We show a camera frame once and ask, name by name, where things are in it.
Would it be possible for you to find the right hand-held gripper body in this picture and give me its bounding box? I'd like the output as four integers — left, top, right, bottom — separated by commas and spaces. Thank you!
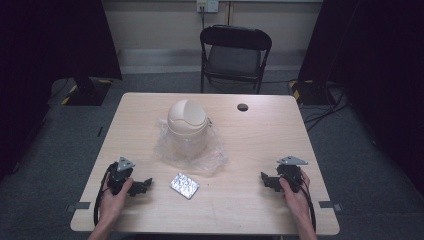
275, 155, 309, 194

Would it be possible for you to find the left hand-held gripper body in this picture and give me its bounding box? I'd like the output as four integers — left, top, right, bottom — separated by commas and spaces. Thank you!
106, 156, 136, 196

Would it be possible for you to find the person's left hand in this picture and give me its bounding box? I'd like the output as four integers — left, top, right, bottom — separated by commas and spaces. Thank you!
98, 172, 135, 232

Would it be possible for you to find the person's right hand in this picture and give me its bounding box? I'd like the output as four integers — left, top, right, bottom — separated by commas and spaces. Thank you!
278, 169, 313, 224

